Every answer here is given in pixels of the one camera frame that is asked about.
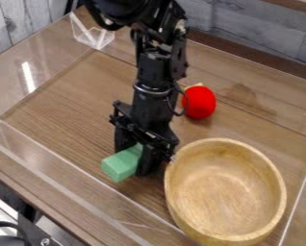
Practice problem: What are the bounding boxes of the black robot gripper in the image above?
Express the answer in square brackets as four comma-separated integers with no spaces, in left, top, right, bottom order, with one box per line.
[110,82,181,176]

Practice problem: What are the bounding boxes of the green rectangular block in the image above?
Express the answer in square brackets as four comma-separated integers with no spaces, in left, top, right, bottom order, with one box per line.
[102,144,143,183]

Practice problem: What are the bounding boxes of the light wooden bowl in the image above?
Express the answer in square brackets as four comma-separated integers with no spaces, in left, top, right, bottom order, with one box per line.
[165,138,287,246]

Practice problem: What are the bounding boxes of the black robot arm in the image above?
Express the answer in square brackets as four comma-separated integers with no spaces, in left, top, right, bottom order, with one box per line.
[84,0,189,176]

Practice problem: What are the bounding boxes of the red toy strawberry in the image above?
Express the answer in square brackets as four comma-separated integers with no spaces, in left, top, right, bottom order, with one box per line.
[182,83,218,119]

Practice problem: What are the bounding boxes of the clear acrylic front wall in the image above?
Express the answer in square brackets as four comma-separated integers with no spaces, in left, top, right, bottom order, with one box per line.
[0,120,199,246]

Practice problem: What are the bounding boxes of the clear acrylic corner bracket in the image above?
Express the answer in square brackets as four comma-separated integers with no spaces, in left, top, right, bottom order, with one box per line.
[70,12,115,50]

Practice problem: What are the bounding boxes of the black equipment with cable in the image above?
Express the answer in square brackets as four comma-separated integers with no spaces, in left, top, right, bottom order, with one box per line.
[0,214,64,246]

